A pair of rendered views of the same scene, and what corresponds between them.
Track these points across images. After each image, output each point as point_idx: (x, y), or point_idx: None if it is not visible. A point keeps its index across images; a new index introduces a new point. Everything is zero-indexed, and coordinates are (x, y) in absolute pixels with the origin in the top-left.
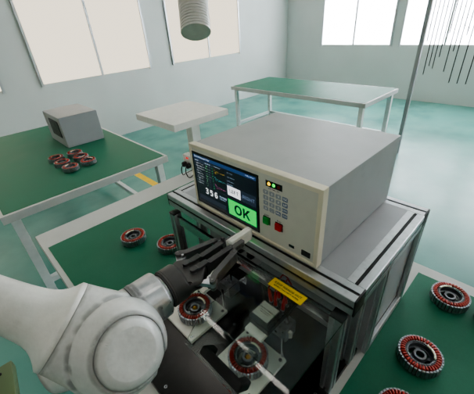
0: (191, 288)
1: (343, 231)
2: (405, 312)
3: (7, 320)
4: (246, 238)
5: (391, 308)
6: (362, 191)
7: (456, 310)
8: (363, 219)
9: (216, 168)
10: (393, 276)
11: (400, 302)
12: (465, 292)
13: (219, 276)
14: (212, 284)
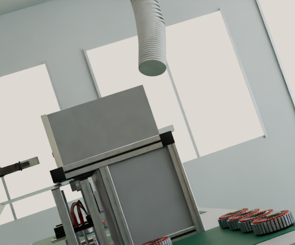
0: None
1: (87, 149)
2: (192, 236)
3: None
4: (33, 161)
5: (176, 232)
6: (99, 122)
7: (224, 223)
8: (119, 146)
9: None
10: (145, 187)
11: (199, 233)
12: (245, 209)
13: (0, 170)
14: None
